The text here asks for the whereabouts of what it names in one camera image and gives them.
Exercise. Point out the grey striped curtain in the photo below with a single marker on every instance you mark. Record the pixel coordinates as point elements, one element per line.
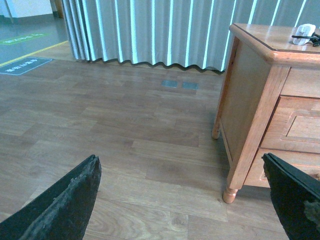
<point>184,32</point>

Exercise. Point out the right metal floor socket plate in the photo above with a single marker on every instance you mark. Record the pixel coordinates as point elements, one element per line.
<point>190,85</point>

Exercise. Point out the metal floor socket plate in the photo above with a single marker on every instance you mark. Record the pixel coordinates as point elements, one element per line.
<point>169,83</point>
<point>190,85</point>

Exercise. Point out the wooden drawer cabinet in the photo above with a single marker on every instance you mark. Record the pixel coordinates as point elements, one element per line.
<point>269,103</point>

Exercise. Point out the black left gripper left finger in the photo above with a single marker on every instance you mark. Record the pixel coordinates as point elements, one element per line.
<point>62,212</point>

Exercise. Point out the white charger with black cable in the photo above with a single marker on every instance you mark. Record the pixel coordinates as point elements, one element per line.
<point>306,33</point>

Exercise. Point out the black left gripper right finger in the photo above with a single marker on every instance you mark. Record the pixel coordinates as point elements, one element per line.
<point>295,196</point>

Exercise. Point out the left metal floor socket plate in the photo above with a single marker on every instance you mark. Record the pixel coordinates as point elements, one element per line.
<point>169,83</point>

